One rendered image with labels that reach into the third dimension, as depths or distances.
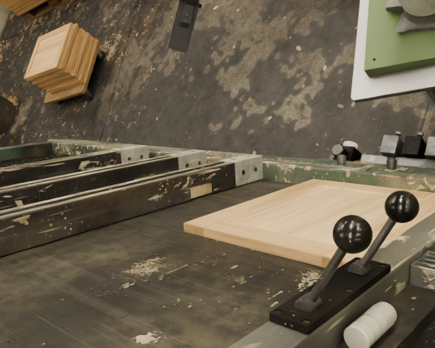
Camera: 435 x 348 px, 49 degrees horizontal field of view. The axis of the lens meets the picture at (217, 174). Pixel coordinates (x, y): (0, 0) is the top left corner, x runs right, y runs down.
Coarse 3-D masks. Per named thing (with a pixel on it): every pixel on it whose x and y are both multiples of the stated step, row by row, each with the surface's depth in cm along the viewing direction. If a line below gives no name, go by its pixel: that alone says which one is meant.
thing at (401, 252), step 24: (432, 216) 84; (408, 240) 72; (432, 240) 72; (408, 264) 66; (384, 288) 60; (360, 312) 56; (264, 336) 48; (288, 336) 47; (312, 336) 48; (336, 336) 52
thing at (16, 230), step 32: (224, 160) 134; (256, 160) 138; (96, 192) 104; (128, 192) 105; (160, 192) 112; (0, 224) 85; (32, 224) 90; (64, 224) 94; (96, 224) 100; (0, 256) 86
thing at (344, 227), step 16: (336, 224) 46; (352, 224) 45; (368, 224) 45; (336, 240) 46; (352, 240) 45; (368, 240) 45; (336, 256) 47; (320, 288) 50; (304, 304) 50; (320, 304) 51
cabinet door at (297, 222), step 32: (288, 192) 116; (320, 192) 115; (352, 192) 114; (384, 192) 111; (416, 192) 109; (192, 224) 93; (224, 224) 92; (256, 224) 92; (288, 224) 91; (320, 224) 90; (384, 224) 87; (288, 256) 78; (320, 256) 74; (352, 256) 73
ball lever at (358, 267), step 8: (400, 192) 54; (408, 192) 54; (392, 200) 54; (400, 200) 53; (408, 200) 53; (416, 200) 54; (392, 208) 54; (400, 208) 53; (408, 208) 53; (416, 208) 53; (392, 216) 54; (400, 216) 53; (408, 216) 53; (392, 224) 56; (384, 232) 56; (376, 240) 57; (376, 248) 58; (368, 256) 58; (352, 264) 59; (360, 264) 59; (368, 264) 60; (352, 272) 59; (360, 272) 59
